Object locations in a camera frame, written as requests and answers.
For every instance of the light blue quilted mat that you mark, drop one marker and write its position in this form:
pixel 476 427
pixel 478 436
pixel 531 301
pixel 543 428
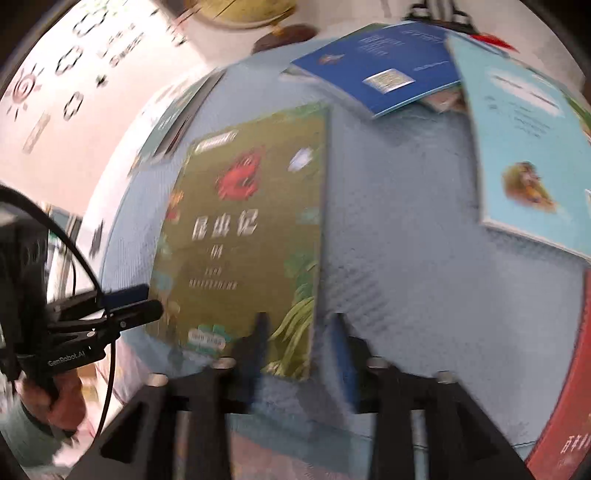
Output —
pixel 397 230

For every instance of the wall switch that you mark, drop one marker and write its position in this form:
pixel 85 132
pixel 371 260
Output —
pixel 36 134

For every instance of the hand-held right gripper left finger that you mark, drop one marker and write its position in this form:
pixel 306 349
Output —
pixel 256 355

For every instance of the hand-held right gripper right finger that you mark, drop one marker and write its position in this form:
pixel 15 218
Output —
pixel 344 364

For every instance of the black lettering wall sticker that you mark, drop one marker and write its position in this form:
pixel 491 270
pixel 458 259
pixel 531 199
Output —
pixel 120 46

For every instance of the stack of books on table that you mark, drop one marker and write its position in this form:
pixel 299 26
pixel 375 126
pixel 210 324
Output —
pixel 173 113

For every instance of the dark blue book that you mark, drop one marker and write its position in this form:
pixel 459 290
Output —
pixel 369 60

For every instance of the green book with red bug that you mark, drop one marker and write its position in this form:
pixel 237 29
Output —
pixel 240 221

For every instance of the person's left forearm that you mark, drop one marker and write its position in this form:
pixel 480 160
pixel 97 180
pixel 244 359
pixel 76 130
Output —
pixel 23 438

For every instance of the black fan stand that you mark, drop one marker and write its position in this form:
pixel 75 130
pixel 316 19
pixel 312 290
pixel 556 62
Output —
pixel 436 9

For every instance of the yellow globe on wooden base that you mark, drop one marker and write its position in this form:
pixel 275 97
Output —
pixel 286 39

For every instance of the cloud wall sticker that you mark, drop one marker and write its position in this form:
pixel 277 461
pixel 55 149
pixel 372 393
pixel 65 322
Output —
pixel 70 61
pixel 91 21
pixel 74 105

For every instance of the black star wall sticker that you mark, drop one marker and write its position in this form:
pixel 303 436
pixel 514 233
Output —
pixel 100 82

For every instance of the person's left hand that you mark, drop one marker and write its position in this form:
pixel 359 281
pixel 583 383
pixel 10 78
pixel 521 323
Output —
pixel 69 406

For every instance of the light blue book lion picture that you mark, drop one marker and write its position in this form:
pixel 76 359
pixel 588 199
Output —
pixel 521 138

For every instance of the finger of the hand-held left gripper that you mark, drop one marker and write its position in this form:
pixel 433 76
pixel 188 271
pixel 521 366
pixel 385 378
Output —
pixel 138 313
pixel 124 294

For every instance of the red tassel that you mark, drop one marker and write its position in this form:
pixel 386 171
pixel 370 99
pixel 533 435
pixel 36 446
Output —
pixel 494 41

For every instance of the sun wall sticker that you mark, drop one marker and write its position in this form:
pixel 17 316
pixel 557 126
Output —
pixel 23 90

